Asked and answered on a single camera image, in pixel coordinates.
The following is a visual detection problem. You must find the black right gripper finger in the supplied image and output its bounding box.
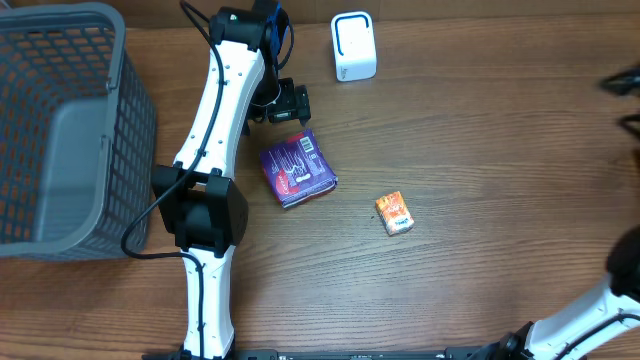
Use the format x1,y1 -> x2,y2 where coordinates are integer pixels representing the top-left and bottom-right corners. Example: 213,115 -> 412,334
618,114 -> 640,138
599,67 -> 639,96

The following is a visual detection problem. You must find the purple sanitary pad pack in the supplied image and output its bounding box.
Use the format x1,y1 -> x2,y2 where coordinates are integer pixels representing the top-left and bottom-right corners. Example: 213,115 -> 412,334
260,129 -> 338,209

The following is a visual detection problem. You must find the small orange snack packet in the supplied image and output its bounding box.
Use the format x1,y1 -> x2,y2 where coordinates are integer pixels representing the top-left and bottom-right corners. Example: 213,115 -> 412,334
375,191 -> 415,236

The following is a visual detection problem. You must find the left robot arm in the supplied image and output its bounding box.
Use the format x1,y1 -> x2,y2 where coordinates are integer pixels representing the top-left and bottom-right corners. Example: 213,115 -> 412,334
151,1 -> 311,359

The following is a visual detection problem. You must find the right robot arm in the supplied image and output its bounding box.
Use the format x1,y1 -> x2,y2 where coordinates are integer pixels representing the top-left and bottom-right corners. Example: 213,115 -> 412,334
469,226 -> 639,360

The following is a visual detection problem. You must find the white barcode scanner stand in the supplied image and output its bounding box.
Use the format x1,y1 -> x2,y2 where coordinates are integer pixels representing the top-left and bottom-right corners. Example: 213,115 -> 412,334
330,11 -> 377,82

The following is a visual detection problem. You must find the grey plastic shopping basket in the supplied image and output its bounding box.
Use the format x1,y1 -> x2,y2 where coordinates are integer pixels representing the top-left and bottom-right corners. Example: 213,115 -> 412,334
1,3 -> 156,261

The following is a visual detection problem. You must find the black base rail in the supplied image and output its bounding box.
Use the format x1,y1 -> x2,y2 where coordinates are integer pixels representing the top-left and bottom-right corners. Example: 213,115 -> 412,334
141,347 -> 589,360

